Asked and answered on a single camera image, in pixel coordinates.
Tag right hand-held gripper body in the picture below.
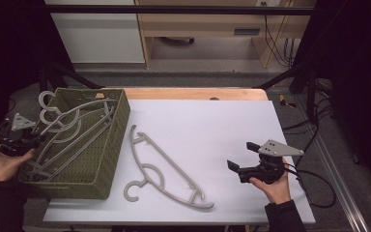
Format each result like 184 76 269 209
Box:
238 138 305 186

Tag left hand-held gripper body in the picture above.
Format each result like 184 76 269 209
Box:
0 112 45 158

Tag grey plastic clothes hanger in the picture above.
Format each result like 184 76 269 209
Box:
38 90 120 153
22 105 116 182
123 124 215 212

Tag green woven basket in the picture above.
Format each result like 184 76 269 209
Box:
17 87 131 200

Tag person's right hand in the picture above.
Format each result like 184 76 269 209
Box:
248 157 293 206

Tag person's left hand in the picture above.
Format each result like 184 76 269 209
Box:
0 135 37 184

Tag white table mat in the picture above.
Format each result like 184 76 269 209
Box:
43 99 317 225

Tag yellow black tape piece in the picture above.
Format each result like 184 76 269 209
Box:
278 94 298 109

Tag black stand leg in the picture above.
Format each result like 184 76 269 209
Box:
39 61 104 95
252 62 318 125

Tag black curtain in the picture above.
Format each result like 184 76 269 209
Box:
0 0 75 143
289 0 371 191

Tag white cabinet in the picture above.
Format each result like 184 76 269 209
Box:
43 0 146 65

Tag beige wooden desk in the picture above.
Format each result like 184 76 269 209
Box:
134 0 317 70

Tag grey chair base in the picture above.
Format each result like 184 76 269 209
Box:
158 36 195 45

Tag black floor cables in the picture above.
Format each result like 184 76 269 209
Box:
281 78 336 136

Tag metal floor rail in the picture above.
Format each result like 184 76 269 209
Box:
294 96 371 232

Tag black hanging cables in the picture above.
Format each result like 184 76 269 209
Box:
261 1 298 69

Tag black horizontal frame bar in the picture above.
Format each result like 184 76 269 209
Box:
43 4 315 16

